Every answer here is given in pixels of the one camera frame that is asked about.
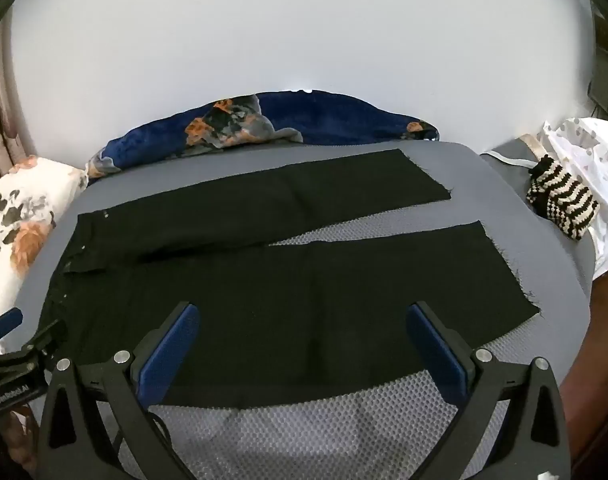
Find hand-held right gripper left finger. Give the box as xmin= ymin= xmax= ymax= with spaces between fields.
xmin=36 ymin=301 xmax=201 ymax=480

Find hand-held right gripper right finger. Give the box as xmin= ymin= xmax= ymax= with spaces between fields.
xmin=405 ymin=301 xmax=572 ymax=480

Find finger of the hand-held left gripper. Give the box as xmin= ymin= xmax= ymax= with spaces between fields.
xmin=0 ymin=308 xmax=24 ymax=348
xmin=21 ymin=319 xmax=67 ymax=361

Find black pants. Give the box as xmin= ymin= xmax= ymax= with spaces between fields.
xmin=36 ymin=149 xmax=541 ymax=408

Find white floral pillow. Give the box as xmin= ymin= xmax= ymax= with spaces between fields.
xmin=0 ymin=156 xmax=89 ymax=356

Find grey mesh mat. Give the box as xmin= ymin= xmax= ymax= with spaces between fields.
xmin=21 ymin=140 xmax=597 ymax=480

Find black cream striped knitted item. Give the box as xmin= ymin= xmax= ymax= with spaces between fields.
xmin=527 ymin=156 xmax=600 ymax=238

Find grey cushion with white trim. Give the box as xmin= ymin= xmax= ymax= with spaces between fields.
xmin=478 ymin=135 xmax=549 ymax=177

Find blue floral blanket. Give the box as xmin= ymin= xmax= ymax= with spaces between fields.
xmin=86 ymin=91 xmax=441 ymax=181

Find white dotted cloth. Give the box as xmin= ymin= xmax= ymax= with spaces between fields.
xmin=542 ymin=116 xmax=608 ymax=281

